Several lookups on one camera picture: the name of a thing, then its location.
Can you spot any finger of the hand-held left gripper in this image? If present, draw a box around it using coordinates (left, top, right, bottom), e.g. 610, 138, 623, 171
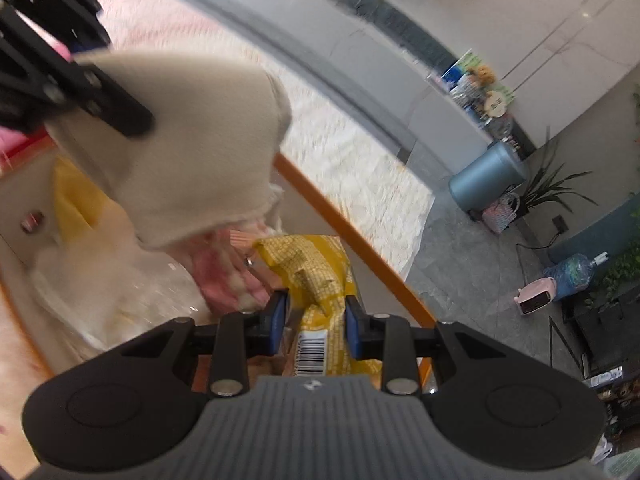
0, 0, 113, 54
0, 9, 156, 139

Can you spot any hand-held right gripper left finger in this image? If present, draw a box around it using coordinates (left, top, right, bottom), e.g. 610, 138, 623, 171
120, 290, 292, 397

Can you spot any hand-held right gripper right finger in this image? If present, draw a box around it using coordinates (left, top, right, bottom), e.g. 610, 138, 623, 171
345, 295, 507, 396

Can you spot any yellow snack packet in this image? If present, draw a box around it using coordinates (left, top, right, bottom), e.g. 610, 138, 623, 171
252, 234, 387, 379

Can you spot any orange storage box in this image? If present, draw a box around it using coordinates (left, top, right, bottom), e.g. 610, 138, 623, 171
0, 150, 439, 397

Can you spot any cream knit hat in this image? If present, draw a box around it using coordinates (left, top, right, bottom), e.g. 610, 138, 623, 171
44, 50, 294, 251

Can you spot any pink checked cloth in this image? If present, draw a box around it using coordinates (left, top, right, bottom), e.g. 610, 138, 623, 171
192, 227, 282, 312

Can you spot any yellow cloth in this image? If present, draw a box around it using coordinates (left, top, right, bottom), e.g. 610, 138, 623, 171
52, 157, 122, 242

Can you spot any clear plastic bag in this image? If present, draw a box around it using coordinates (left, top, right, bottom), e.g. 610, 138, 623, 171
30, 240, 212, 352

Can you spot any pink heater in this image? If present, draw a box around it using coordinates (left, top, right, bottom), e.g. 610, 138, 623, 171
514, 277, 560, 317

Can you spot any pink woven basket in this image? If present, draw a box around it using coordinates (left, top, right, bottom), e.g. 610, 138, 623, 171
482, 192, 522, 235

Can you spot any blue-grey trash can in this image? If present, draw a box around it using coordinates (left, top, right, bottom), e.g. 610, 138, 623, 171
448, 140, 529, 214

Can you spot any blue water bottle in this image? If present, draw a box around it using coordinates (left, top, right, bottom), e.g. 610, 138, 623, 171
544, 251, 610, 302

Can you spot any long-leaf potted plant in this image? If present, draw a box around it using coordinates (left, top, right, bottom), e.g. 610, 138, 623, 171
520, 127, 599, 217

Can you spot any dark cabinet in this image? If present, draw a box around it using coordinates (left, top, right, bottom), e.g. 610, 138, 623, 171
562, 285, 640, 377

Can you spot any white round ornament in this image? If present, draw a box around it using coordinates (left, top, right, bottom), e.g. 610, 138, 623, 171
482, 91, 512, 119

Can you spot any white marble television console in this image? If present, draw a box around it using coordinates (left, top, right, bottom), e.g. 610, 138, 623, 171
150, 0, 539, 162

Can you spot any leafy green plant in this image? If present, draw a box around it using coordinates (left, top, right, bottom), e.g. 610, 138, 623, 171
585, 242, 640, 307

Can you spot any black power cable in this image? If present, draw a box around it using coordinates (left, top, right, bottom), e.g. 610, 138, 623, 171
515, 231, 567, 267

